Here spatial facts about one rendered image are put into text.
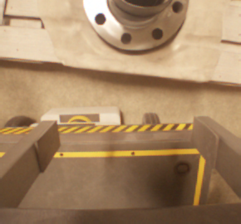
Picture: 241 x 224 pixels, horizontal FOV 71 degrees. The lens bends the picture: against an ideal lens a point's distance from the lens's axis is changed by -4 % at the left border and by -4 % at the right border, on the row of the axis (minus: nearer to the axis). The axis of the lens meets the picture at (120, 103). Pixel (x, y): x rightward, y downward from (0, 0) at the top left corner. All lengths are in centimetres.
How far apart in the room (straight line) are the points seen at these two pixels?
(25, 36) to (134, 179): 49
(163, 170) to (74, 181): 21
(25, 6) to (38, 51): 12
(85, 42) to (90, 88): 24
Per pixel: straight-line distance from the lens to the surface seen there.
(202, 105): 76
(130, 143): 39
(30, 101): 77
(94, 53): 49
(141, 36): 47
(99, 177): 44
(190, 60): 54
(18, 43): 60
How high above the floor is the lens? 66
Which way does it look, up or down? 74 degrees down
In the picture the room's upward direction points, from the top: 180 degrees clockwise
